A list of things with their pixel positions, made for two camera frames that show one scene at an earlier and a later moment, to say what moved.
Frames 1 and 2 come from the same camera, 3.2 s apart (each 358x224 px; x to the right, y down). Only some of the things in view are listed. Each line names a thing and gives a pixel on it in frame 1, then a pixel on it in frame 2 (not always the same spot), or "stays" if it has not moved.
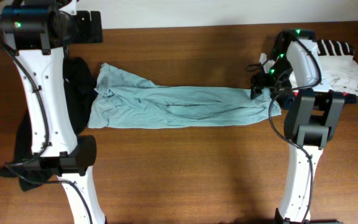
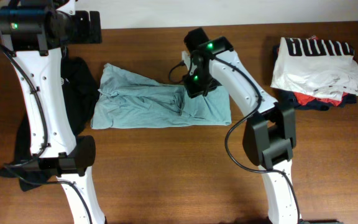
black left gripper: (84, 22) stays
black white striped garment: (334, 48) stays
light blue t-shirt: (123, 99) stays
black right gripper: (258, 81) to (192, 90)
